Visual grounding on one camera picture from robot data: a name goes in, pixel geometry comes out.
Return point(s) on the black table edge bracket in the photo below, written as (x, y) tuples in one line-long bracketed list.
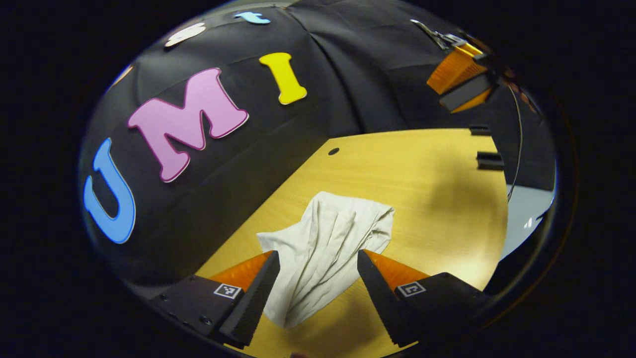
[(490, 161), (480, 130)]

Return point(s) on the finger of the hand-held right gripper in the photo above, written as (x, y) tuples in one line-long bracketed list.
[(472, 97), (454, 69)]

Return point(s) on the black backdrop cloth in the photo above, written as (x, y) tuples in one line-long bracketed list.
[(348, 74)]

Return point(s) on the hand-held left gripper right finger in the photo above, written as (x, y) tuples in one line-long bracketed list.
[(380, 308)]

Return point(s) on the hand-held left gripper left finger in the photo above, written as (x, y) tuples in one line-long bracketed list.
[(251, 308)]

